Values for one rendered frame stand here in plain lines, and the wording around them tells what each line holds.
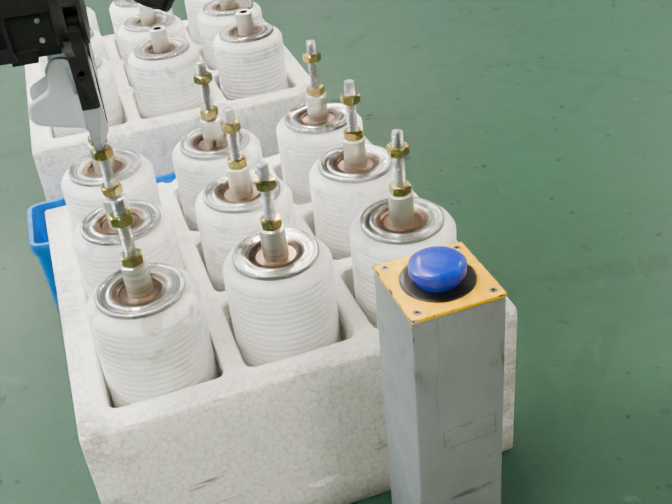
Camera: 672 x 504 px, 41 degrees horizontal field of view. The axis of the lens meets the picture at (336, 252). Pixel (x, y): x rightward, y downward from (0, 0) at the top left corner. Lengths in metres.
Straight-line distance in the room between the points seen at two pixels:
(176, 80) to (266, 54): 0.13
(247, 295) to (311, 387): 0.10
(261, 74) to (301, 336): 0.55
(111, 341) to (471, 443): 0.29
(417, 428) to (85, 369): 0.31
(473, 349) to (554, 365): 0.41
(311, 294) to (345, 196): 0.14
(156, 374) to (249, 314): 0.09
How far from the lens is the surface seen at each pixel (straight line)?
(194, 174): 0.94
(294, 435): 0.80
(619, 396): 1.00
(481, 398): 0.66
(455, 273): 0.60
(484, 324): 0.61
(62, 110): 0.78
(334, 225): 0.88
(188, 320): 0.74
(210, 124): 0.95
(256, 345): 0.78
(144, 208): 0.87
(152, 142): 1.22
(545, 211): 1.28
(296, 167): 0.98
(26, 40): 0.75
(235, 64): 1.24
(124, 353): 0.74
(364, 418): 0.81
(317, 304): 0.76
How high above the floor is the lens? 0.68
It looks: 34 degrees down
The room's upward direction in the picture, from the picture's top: 6 degrees counter-clockwise
